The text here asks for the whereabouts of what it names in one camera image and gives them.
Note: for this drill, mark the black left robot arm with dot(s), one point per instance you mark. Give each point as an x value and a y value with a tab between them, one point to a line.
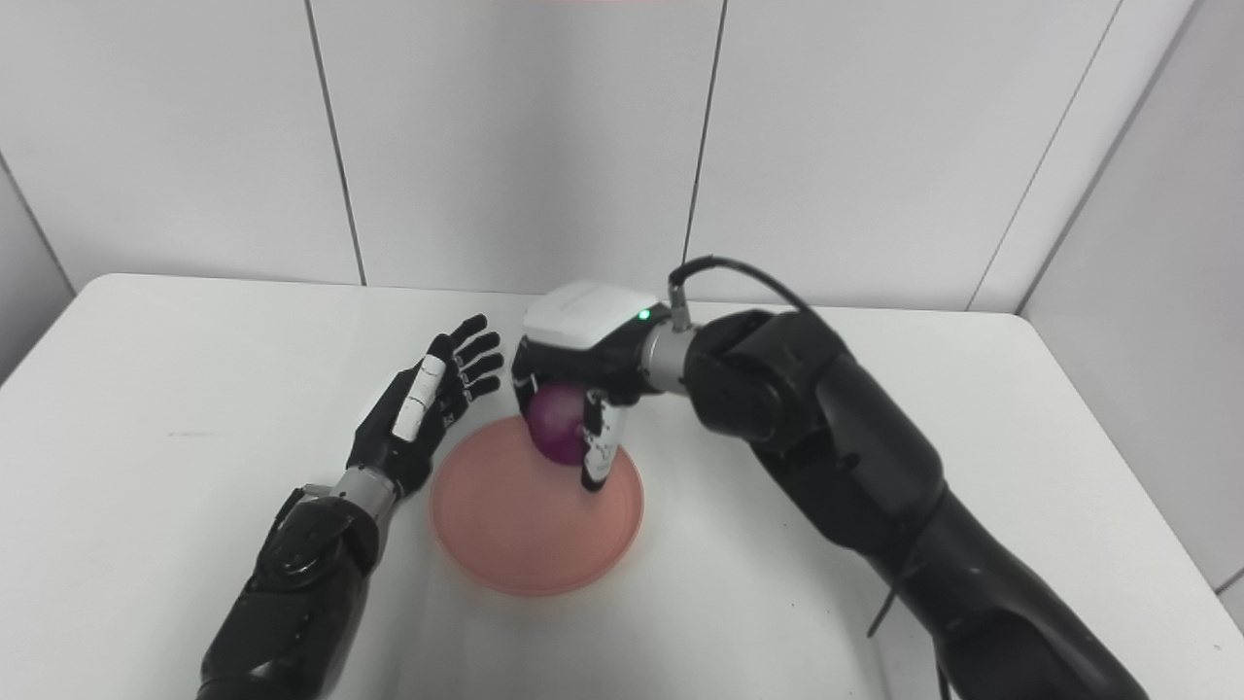
301	593

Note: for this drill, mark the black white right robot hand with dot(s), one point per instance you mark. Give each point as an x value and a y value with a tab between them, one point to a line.
583	335

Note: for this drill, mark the purple red onion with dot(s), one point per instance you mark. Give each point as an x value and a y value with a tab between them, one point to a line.
556	423

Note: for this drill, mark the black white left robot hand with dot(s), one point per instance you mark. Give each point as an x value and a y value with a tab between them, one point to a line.
403	428

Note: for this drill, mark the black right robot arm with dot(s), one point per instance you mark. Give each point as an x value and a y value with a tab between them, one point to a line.
855	467

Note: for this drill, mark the pink round plate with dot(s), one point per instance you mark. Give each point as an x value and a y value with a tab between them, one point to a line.
515	530

